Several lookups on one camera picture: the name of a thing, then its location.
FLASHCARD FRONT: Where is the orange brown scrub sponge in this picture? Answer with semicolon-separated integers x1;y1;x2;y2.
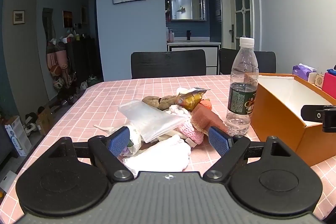
190;100;227;135

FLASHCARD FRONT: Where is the clear plastic bag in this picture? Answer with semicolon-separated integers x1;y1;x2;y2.
118;100;186;143

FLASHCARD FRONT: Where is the white cream cloth mitt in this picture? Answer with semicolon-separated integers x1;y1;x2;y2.
122;135;191;177

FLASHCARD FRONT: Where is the gold foil snack bag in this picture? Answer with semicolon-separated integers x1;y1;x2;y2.
175;87;209;112

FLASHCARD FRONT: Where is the white crinkled plastic bag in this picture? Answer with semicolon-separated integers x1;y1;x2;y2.
94;122;142;157

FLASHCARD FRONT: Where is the red box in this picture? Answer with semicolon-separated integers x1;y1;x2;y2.
322;72;336;99

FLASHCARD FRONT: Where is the small beige speaker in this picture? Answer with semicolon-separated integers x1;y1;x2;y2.
314;73;324;89

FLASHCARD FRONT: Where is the orange cardboard box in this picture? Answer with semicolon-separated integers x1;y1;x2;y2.
251;73;335;166

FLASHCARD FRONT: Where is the purple tissue pack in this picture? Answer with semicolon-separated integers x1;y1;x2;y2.
292;63;317;81

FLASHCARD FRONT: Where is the pink checkered tablecloth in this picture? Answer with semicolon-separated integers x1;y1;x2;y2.
1;75;335;223

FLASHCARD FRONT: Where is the blue packet on red box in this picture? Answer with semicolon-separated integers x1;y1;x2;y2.
327;65;336;76

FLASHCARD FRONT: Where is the black chair right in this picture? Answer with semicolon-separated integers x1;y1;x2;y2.
219;47;277;75

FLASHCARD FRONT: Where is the black chair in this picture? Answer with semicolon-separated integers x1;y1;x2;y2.
219;47;277;75
131;49;206;79

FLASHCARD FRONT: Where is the clear plastic water bottle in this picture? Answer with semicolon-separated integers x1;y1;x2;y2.
226;37;259;136

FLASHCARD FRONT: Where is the brown plush toy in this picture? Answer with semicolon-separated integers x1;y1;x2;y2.
142;95;177;111

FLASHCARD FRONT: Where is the white carton on floor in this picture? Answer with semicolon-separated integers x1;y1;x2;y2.
5;116;32;156

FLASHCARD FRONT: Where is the dark sideboard with clutter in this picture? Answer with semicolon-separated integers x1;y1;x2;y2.
46;32;102;93

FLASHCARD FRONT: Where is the black chair left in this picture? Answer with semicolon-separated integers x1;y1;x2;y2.
131;49;206;79

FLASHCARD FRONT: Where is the wall mirror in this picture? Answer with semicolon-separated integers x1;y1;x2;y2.
170;0;206;21

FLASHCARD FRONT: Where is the small framed wall picture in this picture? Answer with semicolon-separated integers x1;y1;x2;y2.
13;10;25;25

